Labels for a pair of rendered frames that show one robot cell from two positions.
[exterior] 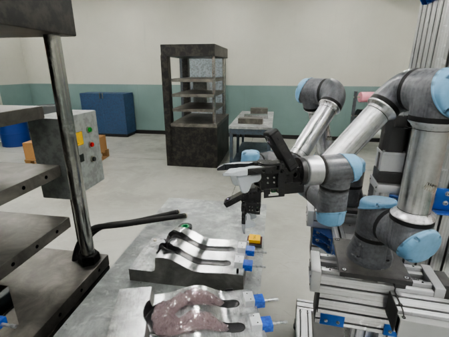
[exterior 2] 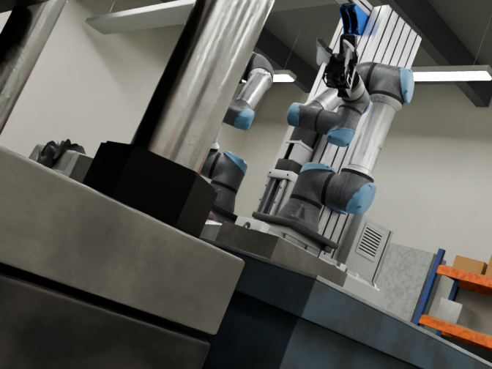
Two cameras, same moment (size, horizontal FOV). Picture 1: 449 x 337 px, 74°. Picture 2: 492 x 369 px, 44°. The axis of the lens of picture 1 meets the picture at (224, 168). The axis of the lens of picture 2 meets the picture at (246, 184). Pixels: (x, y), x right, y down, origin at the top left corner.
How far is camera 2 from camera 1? 1.51 m
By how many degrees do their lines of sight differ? 56
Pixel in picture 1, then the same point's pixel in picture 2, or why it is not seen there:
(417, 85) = (388, 70)
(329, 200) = (353, 117)
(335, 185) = (360, 106)
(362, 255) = (304, 214)
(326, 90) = (262, 62)
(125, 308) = not seen: hidden behind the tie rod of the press
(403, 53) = (99, 139)
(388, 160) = (301, 151)
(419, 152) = (380, 118)
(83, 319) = not seen: hidden behind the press
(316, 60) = not seen: outside the picture
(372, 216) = (323, 176)
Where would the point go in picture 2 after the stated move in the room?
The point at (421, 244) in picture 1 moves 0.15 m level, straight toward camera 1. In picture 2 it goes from (370, 192) to (392, 189)
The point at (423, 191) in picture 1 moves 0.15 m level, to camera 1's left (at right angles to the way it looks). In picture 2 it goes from (376, 151) to (357, 131)
